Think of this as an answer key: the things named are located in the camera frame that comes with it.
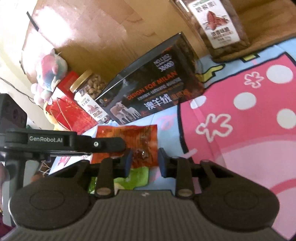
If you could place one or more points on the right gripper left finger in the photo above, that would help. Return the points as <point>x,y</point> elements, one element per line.
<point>110,169</point>

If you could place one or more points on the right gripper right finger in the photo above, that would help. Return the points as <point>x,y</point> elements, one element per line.
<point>182,170</point>

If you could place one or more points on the red snack packet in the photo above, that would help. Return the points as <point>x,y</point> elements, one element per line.
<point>141,139</point>

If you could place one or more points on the person's left hand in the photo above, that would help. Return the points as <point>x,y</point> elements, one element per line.
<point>33,177</point>

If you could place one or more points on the green snack bag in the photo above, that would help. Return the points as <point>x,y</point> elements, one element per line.
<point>137,178</point>

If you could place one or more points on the yellow duck plush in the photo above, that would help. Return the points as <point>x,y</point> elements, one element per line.
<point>54,122</point>

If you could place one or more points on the red gift bag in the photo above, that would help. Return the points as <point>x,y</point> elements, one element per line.
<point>65,110</point>

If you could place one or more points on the cartoon pig bed sheet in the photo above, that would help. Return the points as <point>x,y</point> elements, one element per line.
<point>245,122</point>

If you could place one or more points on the pink blue plush toy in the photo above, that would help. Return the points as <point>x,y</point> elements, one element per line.
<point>51,70</point>

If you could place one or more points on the cashew jar gold lid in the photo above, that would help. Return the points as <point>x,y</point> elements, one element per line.
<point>86,88</point>

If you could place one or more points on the black wool product box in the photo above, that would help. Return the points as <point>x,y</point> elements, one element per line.
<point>165,76</point>

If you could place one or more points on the wooden headboard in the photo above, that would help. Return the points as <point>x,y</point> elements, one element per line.
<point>104,36</point>

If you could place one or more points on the pecan jar gold lid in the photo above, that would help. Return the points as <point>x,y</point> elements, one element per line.
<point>218,25</point>

